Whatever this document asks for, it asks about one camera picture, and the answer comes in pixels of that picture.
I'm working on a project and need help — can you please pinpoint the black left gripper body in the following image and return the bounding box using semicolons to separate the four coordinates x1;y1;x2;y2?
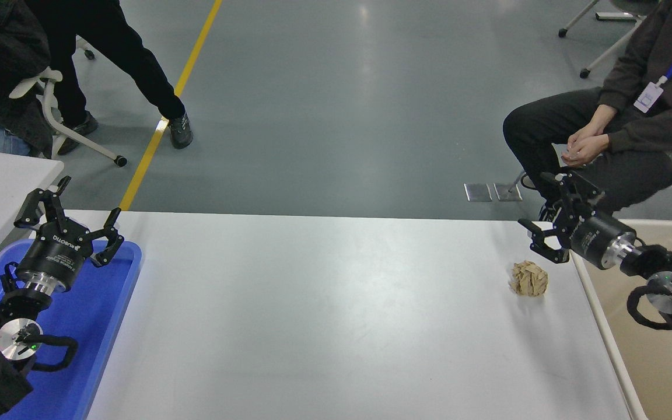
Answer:
18;217;95;288

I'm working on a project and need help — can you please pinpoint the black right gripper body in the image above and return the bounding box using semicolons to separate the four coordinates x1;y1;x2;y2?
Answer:
570;212;624;264

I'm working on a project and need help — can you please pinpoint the tan paper ball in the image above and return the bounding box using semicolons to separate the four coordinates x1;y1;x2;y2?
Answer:
510;261;549;298

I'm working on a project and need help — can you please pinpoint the person's left hand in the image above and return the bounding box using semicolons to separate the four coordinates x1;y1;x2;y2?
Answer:
562;135;611;168

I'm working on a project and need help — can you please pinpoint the person's right hand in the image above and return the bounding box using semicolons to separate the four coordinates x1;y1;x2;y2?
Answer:
568;124;604;146

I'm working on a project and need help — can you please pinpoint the blue plastic tray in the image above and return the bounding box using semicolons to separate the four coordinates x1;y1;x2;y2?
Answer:
0;238;143;420

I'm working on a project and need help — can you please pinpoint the large pale plastic bin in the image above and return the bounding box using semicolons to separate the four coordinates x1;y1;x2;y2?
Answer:
569;220;672;420

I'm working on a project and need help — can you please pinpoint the white office chair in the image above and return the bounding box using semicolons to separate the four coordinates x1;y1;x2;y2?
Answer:
9;65;128;168

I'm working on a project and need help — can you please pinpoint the white wheeled chair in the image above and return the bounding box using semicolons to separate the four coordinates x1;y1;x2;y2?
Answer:
558;0;646;79

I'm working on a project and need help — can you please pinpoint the blue lanyard with badge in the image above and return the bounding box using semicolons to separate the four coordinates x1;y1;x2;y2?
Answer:
633;20;672;114

